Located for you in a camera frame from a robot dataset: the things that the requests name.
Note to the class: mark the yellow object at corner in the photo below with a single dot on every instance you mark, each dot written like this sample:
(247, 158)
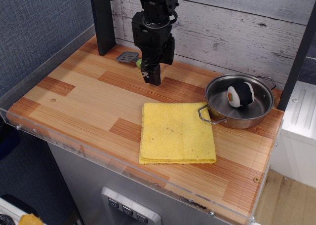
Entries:
(30, 219)

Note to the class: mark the plush sushi roll toy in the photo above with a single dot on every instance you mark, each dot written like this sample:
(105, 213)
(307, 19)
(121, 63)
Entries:
(240, 94)

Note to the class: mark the silver toy fridge front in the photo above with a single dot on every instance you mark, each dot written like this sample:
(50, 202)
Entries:
(108, 191)

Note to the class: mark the dark grey vertical post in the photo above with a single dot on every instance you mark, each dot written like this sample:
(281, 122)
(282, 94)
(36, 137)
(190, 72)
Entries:
(103, 23)

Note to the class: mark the white toy appliance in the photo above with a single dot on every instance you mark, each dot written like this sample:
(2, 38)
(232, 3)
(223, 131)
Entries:
(295, 153)

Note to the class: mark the grey spatula with green handle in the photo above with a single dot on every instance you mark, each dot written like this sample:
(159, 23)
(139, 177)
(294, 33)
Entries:
(129, 56)

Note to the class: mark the stainless steel pan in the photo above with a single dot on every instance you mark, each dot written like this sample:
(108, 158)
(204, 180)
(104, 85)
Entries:
(218, 110)

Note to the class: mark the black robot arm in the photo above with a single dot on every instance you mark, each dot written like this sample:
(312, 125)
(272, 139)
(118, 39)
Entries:
(159, 11)

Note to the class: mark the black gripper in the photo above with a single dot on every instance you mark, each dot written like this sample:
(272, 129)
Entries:
(156, 44)

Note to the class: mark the yellow folded cloth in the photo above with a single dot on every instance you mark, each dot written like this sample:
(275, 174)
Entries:
(176, 133)

